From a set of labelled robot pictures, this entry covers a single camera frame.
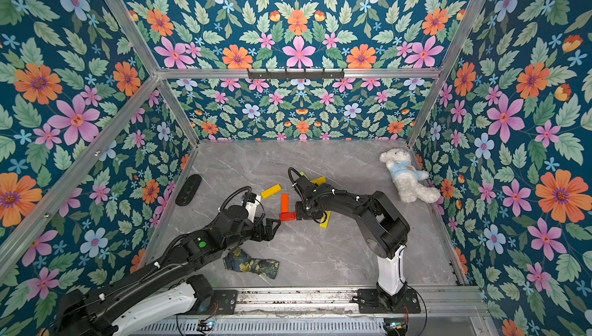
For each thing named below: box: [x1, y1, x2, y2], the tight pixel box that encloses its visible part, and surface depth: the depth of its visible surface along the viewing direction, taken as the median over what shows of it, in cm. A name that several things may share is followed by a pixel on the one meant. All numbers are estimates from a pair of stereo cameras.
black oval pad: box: [174, 173, 202, 207], surface depth 100 cm
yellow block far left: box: [260, 183, 283, 199], surface depth 103 cm
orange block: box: [281, 194, 290, 214], surface depth 99 cm
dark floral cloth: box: [222, 246, 280, 280], surface depth 80 cm
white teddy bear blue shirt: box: [379, 147, 441, 204], surface depth 99 cm
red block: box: [279, 211, 297, 222], surface depth 95 cm
